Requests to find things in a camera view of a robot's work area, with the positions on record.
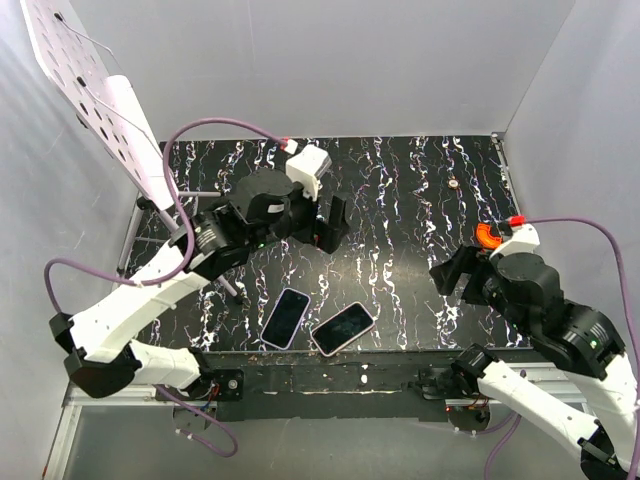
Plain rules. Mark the aluminium frame rail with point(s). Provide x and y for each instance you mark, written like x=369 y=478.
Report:
x=74 y=402

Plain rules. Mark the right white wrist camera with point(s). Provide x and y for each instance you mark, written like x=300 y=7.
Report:
x=524 y=239

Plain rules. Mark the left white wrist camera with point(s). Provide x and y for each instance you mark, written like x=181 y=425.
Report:
x=307 y=168

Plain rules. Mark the phone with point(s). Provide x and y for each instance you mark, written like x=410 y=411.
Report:
x=342 y=329
x=285 y=319

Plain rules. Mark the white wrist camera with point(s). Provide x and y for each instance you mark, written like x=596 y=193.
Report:
x=307 y=168
x=524 y=239

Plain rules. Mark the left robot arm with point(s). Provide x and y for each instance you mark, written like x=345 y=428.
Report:
x=103 y=354

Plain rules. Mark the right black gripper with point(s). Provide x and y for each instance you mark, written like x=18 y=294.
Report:
x=468 y=259

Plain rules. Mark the white perforated music stand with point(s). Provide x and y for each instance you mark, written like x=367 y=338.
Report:
x=104 y=104

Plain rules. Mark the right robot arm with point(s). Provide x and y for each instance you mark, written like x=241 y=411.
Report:
x=578 y=340

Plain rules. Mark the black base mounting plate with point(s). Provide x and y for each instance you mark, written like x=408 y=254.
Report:
x=351 y=385

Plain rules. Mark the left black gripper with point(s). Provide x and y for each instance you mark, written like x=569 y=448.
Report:
x=328 y=237

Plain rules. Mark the orange plastic clip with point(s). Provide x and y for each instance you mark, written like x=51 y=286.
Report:
x=486 y=238

